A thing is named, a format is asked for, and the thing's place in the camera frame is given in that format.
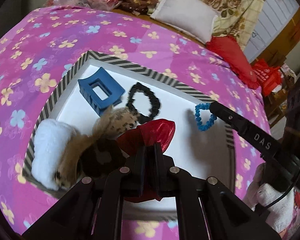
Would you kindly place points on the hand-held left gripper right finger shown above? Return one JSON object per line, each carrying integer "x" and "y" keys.
{"x": 158, "y": 165}

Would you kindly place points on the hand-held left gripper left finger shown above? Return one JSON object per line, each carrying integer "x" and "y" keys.
{"x": 140, "y": 165}

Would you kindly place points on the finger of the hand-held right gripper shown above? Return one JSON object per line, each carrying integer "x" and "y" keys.
{"x": 240, "y": 127}

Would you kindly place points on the red shiny scrunchie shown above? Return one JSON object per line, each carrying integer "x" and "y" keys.
{"x": 160, "y": 132}

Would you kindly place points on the striped cardboard box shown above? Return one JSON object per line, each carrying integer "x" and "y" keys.
{"x": 180, "y": 130}

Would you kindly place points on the black velvet scrunchie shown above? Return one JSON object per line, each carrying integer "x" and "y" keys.
{"x": 102, "y": 155}

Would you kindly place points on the brown leopard furry hair clip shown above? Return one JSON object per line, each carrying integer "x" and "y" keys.
{"x": 120, "y": 122}

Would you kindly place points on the red shopping bag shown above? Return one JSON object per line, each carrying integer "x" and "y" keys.
{"x": 267, "y": 77}

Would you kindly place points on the thin black scrunchie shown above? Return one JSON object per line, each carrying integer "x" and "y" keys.
{"x": 155, "y": 102}

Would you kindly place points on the red ruffled pillow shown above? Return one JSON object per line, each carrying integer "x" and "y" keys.
{"x": 235, "y": 57}

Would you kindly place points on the white furry scrunchie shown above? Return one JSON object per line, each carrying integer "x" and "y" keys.
{"x": 50, "y": 142}

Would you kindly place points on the blue hair claw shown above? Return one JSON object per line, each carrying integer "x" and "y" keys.
{"x": 87, "y": 87}

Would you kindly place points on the beige floral quilt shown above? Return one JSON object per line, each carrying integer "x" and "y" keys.
{"x": 235, "y": 2}

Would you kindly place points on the white pillow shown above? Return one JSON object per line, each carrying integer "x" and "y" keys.
{"x": 185, "y": 12}

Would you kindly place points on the pink floral bed sheet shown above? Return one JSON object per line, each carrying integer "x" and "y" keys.
{"x": 52, "y": 30}

